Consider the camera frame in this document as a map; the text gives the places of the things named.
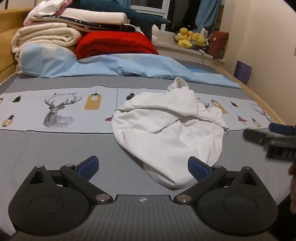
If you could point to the dark teal plush shark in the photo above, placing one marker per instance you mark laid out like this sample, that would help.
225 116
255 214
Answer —
138 17

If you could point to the purple box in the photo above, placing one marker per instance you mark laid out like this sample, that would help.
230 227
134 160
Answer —
242 71

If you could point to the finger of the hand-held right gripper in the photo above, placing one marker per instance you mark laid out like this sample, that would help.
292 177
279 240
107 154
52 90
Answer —
254 136
279 128

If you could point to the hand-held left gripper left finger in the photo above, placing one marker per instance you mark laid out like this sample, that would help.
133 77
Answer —
89 168

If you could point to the person's right hand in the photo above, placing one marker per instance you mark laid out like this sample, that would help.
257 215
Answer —
293 197

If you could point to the white window frame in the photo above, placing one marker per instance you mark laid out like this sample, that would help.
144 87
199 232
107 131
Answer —
148 7

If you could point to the red folded blanket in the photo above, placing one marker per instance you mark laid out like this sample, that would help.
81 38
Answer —
111 44

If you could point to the white and pink clothes pile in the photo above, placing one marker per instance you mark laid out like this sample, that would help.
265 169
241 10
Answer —
46 9

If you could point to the dark trimmed folded blanket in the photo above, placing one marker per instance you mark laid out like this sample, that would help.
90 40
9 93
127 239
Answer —
104 26

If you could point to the yellow plush toy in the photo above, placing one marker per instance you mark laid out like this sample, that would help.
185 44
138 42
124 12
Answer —
185 43
198 39
186 32

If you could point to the white cotton garment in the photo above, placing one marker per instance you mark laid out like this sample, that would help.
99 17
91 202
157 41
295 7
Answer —
166 129

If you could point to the dark red cushion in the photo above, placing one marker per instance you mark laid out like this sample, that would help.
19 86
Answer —
219 44

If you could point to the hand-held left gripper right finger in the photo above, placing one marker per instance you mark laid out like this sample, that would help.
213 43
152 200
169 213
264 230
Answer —
198 169

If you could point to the blue curtain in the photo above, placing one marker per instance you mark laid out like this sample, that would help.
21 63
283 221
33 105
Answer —
208 14

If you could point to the white folded quilt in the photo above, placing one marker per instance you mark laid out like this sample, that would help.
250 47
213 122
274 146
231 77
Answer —
92 16

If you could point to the grey deer print bed sheet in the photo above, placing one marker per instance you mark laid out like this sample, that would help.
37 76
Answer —
69 143

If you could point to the cream folded blanket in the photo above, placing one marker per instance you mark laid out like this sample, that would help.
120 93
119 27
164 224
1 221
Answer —
41 37

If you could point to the light blue quilt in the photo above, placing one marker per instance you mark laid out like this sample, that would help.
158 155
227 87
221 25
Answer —
115 67

